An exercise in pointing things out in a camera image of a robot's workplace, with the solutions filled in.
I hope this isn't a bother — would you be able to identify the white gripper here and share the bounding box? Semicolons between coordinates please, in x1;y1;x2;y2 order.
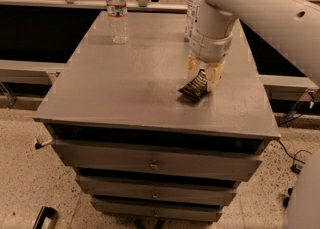
187;30;232;92

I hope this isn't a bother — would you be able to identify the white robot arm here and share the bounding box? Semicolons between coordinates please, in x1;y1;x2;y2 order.
190;0;320;229

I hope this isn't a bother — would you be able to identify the water bottle white label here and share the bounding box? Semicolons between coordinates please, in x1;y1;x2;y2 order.
184;0;201;40

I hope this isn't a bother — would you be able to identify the clear water bottle red label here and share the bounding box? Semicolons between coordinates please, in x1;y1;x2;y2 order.
106;0;128;44

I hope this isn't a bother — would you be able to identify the top grey drawer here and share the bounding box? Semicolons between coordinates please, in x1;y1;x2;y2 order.
52;140;262;181

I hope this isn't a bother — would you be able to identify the grey drawer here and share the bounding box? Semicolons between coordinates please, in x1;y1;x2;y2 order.
52;140;262;181
76;175;236;206
91;198;222;222

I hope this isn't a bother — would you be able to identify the grey drawer cabinet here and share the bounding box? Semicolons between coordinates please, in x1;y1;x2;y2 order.
33;10;281;224

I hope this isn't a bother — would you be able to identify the bottom grey drawer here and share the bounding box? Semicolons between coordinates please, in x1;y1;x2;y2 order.
91;198;222;222

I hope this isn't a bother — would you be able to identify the black cylindrical leg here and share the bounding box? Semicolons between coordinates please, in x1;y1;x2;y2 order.
283;188;293;208

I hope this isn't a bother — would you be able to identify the middle grey drawer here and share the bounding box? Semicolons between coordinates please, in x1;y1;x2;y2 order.
76;175;236;206

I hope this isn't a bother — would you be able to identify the black power adapter with cable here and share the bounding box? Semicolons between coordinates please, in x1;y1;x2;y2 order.
278;141;311;174

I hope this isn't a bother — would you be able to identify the grey metal rail frame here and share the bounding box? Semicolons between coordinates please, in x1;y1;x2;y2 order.
0;0;320;102

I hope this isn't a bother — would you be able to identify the black bracket on floor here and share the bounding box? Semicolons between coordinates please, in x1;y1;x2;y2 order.
32;206;57;229

